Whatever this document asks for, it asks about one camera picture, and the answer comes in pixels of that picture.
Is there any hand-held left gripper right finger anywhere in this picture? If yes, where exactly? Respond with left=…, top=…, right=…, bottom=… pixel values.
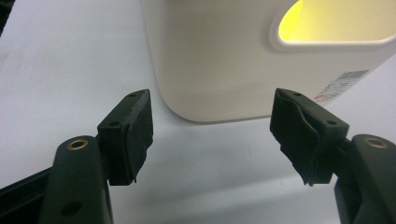
left=269, top=87, right=350, bottom=187

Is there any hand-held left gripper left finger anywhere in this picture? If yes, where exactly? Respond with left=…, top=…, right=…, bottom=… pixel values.
left=96, top=89, right=154, bottom=187

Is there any white plastic storage bin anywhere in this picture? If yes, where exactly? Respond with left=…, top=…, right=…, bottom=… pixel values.
left=140, top=0, right=396, bottom=124

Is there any white board sheet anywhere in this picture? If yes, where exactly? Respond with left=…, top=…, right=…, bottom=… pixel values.
left=0, top=0, right=396, bottom=224

